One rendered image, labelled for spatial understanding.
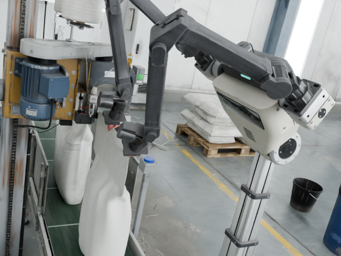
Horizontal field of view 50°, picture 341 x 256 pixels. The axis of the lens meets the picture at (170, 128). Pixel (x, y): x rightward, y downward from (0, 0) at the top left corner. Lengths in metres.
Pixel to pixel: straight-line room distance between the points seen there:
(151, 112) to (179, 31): 0.34
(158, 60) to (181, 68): 5.70
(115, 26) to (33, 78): 0.41
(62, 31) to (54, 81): 3.05
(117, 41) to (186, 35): 0.57
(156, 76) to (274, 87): 0.35
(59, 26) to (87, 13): 2.98
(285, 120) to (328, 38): 7.46
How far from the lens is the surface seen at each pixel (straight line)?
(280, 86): 1.14
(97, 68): 1.88
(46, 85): 1.58
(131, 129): 1.32
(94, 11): 1.63
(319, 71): 8.93
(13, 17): 1.84
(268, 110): 1.36
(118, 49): 1.55
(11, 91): 1.85
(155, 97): 1.18
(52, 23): 4.57
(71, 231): 2.21
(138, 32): 5.61
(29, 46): 1.60
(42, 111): 1.67
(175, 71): 6.69
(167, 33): 1.00
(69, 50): 1.67
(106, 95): 1.61
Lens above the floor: 1.67
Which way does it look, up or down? 18 degrees down
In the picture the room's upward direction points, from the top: 12 degrees clockwise
